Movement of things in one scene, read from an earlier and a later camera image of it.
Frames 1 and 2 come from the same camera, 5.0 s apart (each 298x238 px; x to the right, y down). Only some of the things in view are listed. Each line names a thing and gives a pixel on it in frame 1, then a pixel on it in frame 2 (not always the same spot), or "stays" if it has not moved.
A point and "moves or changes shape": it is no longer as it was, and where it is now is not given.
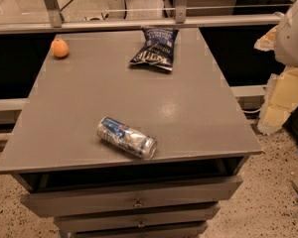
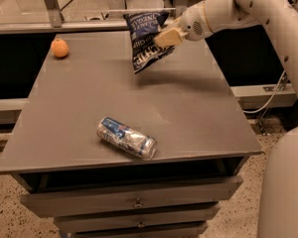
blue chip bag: [159, 50] moves or changes shape
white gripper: [293, 39] -> [193, 23]
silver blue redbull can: [126, 138] stays
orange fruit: [60, 48] stays
